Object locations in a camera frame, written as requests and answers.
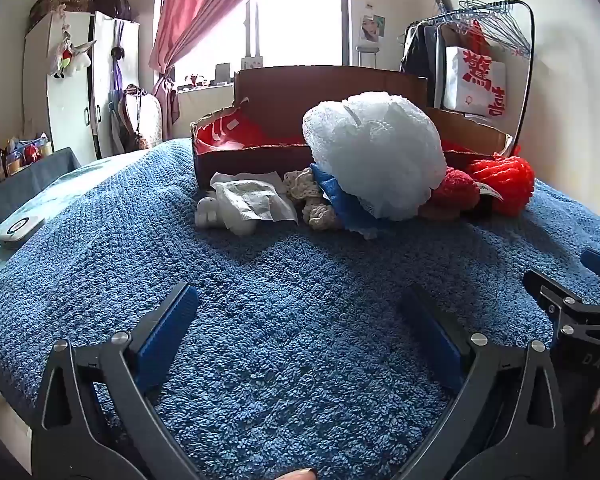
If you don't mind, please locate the pink curtain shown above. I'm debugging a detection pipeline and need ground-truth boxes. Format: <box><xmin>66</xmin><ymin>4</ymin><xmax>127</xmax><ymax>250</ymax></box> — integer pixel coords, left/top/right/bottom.
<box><xmin>148</xmin><ymin>0</ymin><xmax>281</xmax><ymax>142</ymax></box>

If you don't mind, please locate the person's right hand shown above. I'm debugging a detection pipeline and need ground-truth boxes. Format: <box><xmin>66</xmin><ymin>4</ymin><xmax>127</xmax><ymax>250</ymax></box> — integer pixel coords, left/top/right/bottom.
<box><xmin>581</xmin><ymin>386</ymin><xmax>600</xmax><ymax>442</ymax></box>

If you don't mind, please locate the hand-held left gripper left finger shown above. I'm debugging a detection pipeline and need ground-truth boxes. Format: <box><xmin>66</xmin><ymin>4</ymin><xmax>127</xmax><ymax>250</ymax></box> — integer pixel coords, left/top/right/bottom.
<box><xmin>30</xmin><ymin>281</ymin><xmax>203</xmax><ymax>480</ymax></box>

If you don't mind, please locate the white plush toy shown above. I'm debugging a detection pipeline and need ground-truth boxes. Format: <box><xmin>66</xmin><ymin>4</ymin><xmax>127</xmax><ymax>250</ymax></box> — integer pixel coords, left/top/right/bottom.
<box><xmin>195</xmin><ymin>195</ymin><xmax>258</xmax><ymax>236</ymax></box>

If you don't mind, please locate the white metal stand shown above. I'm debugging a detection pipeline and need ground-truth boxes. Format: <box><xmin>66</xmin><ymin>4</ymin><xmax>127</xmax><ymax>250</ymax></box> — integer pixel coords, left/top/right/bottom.
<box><xmin>355</xmin><ymin>45</ymin><xmax>382</xmax><ymax>67</ymax></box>

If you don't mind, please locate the cream crocheted toy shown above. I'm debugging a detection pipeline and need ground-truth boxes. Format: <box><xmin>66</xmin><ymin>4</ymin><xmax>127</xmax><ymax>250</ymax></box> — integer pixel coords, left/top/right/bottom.
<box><xmin>282</xmin><ymin>167</ymin><xmax>343</xmax><ymax>228</ymax></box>

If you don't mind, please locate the red hanging bag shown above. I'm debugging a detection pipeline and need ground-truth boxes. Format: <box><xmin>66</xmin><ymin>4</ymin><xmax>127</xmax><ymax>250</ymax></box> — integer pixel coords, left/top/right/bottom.
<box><xmin>467</xmin><ymin>19</ymin><xmax>494</xmax><ymax>56</ymax></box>

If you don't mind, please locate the person's left hand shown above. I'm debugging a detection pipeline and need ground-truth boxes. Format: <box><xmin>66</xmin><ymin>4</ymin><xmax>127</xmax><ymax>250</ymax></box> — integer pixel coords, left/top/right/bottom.
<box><xmin>272</xmin><ymin>466</ymin><xmax>319</xmax><ymax>480</ymax></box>

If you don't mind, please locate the cluster of bottles and toiletries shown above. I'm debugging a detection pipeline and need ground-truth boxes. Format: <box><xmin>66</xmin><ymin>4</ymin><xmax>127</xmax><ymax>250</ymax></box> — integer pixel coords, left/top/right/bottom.
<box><xmin>0</xmin><ymin>132</ymin><xmax>55</xmax><ymax>196</ymax></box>

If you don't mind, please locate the red-lined cardboard box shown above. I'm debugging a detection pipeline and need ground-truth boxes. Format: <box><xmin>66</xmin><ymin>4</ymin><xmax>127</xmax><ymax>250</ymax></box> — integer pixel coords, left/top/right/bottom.
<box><xmin>190</xmin><ymin>65</ymin><xmax>515</xmax><ymax>193</ymax></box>

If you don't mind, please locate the brown coat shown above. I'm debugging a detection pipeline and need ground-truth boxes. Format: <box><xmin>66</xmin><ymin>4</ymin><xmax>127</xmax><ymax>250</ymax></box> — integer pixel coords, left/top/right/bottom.
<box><xmin>439</xmin><ymin>24</ymin><xmax>473</xmax><ymax>50</ymax></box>

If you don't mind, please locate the wall poster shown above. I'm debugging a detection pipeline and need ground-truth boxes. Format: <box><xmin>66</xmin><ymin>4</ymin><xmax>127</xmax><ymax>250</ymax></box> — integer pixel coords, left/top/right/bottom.
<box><xmin>358</xmin><ymin>1</ymin><xmax>387</xmax><ymax>43</ymax></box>

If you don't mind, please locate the red knit ball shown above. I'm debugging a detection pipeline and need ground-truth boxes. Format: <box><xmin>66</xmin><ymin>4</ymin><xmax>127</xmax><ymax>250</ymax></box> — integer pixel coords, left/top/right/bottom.
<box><xmin>467</xmin><ymin>154</ymin><xmax>536</xmax><ymax>217</ymax></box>

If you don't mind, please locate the leopard print bag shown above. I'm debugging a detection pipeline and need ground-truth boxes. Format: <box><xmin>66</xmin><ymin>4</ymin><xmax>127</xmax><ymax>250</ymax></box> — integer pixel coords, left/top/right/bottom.
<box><xmin>29</xmin><ymin>0</ymin><xmax>97</xmax><ymax>32</ymax></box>

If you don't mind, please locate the small white gadget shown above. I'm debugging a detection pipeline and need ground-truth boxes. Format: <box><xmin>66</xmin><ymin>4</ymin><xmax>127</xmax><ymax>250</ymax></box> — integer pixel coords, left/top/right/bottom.
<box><xmin>0</xmin><ymin>215</ymin><xmax>47</xmax><ymax>251</ymax></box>

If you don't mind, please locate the red fuzzy plush toy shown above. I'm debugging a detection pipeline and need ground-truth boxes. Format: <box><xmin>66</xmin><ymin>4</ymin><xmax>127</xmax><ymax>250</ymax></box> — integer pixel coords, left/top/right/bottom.
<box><xmin>420</xmin><ymin>166</ymin><xmax>503</xmax><ymax>211</ymax></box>

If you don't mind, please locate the hanging plush toy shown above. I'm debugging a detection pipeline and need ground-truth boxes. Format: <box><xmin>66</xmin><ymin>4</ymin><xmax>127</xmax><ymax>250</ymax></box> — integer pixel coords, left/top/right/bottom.
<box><xmin>50</xmin><ymin>30</ymin><xmax>96</xmax><ymax>80</ymax></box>

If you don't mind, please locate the dark jacket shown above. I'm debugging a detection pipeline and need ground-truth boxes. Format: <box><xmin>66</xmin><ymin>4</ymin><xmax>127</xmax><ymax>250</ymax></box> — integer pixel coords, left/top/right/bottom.
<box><xmin>400</xmin><ymin>22</ymin><xmax>439</xmax><ymax>106</ymax></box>

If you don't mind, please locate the white mesh bath sponge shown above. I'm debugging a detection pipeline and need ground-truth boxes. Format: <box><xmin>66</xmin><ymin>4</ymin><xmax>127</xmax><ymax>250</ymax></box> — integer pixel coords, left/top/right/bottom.
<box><xmin>301</xmin><ymin>91</ymin><xmax>448</xmax><ymax>221</ymax></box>

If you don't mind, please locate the white wardrobe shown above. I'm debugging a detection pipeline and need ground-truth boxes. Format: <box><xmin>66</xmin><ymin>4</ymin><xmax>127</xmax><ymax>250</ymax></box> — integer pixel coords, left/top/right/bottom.
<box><xmin>22</xmin><ymin>10</ymin><xmax>141</xmax><ymax>161</ymax></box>

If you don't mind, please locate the white packet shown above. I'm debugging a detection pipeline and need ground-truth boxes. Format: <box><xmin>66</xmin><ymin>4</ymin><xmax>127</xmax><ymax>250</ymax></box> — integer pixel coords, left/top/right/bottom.
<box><xmin>219</xmin><ymin>180</ymin><xmax>300</xmax><ymax>225</ymax></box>

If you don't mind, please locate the dark blue cloth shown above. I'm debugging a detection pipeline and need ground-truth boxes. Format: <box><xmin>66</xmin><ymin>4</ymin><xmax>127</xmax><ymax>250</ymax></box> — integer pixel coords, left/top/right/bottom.
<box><xmin>0</xmin><ymin>147</ymin><xmax>82</xmax><ymax>241</ymax></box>

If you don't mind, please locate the purple hanging ribbon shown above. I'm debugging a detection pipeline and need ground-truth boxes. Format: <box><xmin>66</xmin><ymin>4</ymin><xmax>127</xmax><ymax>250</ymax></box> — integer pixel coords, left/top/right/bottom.
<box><xmin>109</xmin><ymin>22</ymin><xmax>127</xmax><ymax>107</ymax></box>

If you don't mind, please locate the dark purple bag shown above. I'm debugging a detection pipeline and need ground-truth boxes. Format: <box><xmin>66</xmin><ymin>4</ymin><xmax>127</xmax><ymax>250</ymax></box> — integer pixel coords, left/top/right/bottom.
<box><xmin>97</xmin><ymin>0</ymin><xmax>134</xmax><ymax>23</ymax></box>

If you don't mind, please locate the white paper bag red print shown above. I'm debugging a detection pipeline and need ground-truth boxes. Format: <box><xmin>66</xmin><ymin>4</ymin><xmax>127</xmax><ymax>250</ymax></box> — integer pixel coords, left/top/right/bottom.
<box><xmin>442</xmin><ymin>46</ymin><xmax>508</xmax><ymax>118</ymax></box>

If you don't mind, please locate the window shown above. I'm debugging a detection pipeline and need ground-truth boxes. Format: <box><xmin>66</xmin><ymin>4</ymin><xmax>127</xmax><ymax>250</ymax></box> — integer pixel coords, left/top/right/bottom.
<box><xmin>172</xmin><ymin>0</ymin><xmax>353</xmax><ymax>87</ymax></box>

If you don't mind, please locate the rounded bag with beaded strap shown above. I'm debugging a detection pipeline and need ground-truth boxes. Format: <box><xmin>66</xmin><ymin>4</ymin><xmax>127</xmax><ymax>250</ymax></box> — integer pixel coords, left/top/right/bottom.
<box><xmin>111</xmin><ymin>85</ymin><xmax>164</xmax><ymax>151</ymax></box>

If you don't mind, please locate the black clothes rack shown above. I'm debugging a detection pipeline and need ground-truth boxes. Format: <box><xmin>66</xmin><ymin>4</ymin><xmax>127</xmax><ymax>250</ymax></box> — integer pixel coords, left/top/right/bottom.
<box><xmin>405</xmin><ymin>0</ymin><xmax>537</xmax><ymax>148</ymax></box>

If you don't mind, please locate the white tissue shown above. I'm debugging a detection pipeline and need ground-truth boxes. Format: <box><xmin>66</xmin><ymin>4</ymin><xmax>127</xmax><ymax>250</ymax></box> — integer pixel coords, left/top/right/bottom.
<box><xmin>210</xmin><ymin>170</ymin><xmax>281</xmax><ymax>192</ymax></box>

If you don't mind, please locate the blue textured blanket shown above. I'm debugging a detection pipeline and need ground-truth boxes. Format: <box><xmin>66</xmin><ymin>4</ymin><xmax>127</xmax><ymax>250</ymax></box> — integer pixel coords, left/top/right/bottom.
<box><xmin>0</xmin><ymin>137</ymin><xmax>600</xmax><ymax>480</ymax></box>

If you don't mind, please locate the bunch of wire hangers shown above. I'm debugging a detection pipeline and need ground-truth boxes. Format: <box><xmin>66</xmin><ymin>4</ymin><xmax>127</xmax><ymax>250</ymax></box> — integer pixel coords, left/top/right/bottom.
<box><xmin>457</xmin><ymin>0</ymin><xmax>531</xmax><ymax>57</ymax></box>

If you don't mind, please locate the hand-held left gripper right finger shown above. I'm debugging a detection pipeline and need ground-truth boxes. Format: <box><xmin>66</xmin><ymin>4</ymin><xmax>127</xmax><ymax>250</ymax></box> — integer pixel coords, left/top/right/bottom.
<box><xmin>399</xmin><ymin>284</ymin><xmax>567</xmax><ymax>480</ymax></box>

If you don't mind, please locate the blue tissue pack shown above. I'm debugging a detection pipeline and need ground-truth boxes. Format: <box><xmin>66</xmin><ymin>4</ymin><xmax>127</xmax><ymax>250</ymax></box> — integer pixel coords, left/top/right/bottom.
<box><xmin>310</xmin><ymin>162</ymin><xmax>381</xmax><ymax>238</ymax></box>

